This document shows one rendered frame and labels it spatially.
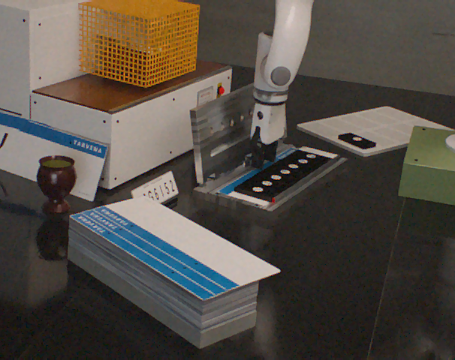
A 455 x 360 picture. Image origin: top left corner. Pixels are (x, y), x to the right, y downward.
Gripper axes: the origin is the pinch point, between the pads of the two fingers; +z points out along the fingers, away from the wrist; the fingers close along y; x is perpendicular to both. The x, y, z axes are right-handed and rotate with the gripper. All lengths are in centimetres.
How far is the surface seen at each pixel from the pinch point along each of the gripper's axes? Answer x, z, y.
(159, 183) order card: 9.7, -0.9, -33.0
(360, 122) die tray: -4, 3, 55
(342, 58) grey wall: 63, 25, 206
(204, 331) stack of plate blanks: -30, 1, -79
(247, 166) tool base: 2.9, 2.3, -2.9
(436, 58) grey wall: 22, 19, 217
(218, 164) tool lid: 3.5, -2.3, -17.0
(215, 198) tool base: -0.3, 2.9, -24.5
